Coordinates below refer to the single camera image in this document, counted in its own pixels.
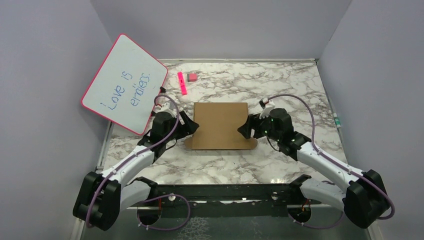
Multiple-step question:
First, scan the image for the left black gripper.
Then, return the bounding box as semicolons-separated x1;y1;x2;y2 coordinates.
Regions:
163;110;199;143

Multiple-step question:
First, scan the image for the pink framed whiteboard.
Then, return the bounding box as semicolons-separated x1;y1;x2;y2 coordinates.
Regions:
81;34;168;135

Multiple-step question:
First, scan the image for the pink eraser block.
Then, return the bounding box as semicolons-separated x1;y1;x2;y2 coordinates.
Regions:
187;73;198;82

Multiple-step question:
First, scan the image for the pink marker pen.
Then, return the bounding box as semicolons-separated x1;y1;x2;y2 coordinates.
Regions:
177;72;188;96

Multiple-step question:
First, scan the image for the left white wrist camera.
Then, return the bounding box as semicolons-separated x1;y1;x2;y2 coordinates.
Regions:
155;101;176;117

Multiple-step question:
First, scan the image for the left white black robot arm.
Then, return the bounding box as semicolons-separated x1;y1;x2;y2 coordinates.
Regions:
72;111;199;231

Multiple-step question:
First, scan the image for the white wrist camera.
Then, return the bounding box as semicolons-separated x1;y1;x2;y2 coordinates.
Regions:
155;101;176;117
259;97;275;119

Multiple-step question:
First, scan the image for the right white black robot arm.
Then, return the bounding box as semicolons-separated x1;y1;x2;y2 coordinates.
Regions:
237;108;392;229

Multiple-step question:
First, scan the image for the brown cardboard box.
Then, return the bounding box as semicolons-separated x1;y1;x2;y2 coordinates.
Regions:
184;102;258;150

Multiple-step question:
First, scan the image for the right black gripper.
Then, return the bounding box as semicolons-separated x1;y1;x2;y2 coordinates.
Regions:
237;110;282;142

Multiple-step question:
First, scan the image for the green capped marker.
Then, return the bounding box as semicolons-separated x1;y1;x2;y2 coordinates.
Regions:
333;112;341;128

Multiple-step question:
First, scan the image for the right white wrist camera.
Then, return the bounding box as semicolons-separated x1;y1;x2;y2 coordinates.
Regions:
259;97;275;119

